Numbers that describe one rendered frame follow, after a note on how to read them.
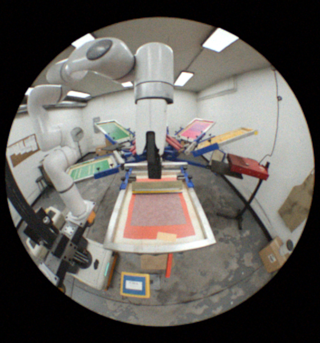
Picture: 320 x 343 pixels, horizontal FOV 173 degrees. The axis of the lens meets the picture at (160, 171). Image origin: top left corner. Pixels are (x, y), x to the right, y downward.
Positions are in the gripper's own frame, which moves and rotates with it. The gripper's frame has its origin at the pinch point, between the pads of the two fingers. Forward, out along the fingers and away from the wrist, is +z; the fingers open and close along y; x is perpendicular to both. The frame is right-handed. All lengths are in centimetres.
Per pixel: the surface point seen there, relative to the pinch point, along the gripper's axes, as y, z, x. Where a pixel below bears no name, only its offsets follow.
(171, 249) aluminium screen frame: 5.5, 39.5, 7.2
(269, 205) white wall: -49, 90, 197
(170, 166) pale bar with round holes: -76, 36, 7
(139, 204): -27, 43, -15
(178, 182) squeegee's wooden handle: -46, 36, 13
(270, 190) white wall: -65, 67, 195
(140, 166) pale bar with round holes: -72, 36, -23
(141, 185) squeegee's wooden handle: -41, 37, -16
